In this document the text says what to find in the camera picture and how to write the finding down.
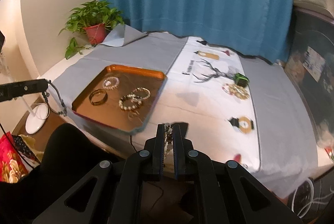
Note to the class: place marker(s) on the gold bangle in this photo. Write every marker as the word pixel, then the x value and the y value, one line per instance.
pixel 98 97

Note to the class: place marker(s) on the white floor lamp base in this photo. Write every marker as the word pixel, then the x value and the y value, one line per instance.
pixel 36 118

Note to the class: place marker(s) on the orange metal tray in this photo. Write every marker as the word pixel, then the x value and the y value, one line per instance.
pixel 132 96

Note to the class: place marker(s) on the red floral bag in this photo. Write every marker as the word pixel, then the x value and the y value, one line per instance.
pixel 18 157

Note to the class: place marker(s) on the grey table cloth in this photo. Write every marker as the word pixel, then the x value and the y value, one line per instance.
pixel 287 147

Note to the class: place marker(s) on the green potted plant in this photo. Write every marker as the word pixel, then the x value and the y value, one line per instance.
pixel 94 19

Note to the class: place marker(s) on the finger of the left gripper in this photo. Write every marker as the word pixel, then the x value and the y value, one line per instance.
pixel 18 89

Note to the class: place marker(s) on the green black sport watch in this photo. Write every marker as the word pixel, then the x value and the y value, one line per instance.
pixel 241 80

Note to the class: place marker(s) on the black chair seat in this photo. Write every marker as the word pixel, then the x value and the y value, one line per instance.
pixel 68 156

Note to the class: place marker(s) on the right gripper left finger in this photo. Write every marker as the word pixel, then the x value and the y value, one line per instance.
pixel 110 193

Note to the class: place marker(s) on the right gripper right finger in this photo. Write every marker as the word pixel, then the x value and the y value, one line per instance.
pixel 226 192

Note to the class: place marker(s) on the white printed table runner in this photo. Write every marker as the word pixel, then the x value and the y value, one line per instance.
pixel 206 105

